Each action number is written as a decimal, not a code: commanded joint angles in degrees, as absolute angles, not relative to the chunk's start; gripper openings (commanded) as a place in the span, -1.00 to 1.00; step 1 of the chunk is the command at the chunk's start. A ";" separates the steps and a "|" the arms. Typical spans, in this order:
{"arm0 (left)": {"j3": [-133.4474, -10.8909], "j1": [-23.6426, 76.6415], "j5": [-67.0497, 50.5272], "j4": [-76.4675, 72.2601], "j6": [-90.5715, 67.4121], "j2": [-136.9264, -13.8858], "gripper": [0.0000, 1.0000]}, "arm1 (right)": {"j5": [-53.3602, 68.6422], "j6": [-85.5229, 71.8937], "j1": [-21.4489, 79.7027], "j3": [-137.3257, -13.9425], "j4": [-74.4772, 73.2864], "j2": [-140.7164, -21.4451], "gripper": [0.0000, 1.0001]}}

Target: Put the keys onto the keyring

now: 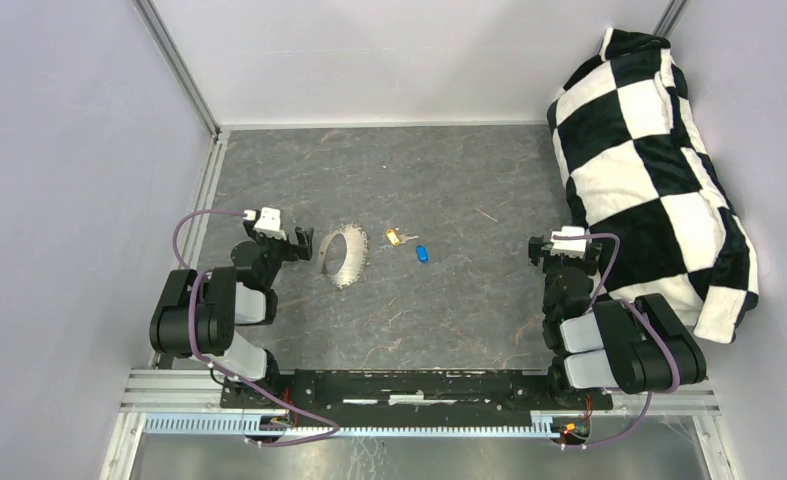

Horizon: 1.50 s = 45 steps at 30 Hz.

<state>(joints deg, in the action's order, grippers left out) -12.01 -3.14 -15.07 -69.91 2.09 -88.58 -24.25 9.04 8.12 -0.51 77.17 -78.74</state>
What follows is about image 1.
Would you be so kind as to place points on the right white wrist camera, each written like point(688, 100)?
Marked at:
point(569, 241)

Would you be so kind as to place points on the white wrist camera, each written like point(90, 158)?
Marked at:
point(569, 241)
point(264, 222)

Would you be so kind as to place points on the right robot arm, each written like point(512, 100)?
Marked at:
point(633, 347)

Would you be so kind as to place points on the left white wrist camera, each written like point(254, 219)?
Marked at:
point(264, 222)

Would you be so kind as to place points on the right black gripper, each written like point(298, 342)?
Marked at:
point(537, 248)

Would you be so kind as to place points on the yellow capped key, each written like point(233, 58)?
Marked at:
point(395, 238)

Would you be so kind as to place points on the red wired circuit board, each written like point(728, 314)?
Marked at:
point(574, 433)

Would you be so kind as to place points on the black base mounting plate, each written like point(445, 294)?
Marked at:
point(411, 398)

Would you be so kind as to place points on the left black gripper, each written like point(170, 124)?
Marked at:
point(291, 253)

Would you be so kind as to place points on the black white checkered blanket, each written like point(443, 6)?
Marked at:
point(636, 173)

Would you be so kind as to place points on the metal keyring plate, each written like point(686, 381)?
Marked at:
point(354, 259)

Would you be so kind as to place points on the blue capped key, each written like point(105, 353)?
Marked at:
point(422, 254)

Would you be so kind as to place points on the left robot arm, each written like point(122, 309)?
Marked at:
point(242, 294)

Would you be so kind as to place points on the aluminium frame rail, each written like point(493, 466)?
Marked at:
point(172, 55)

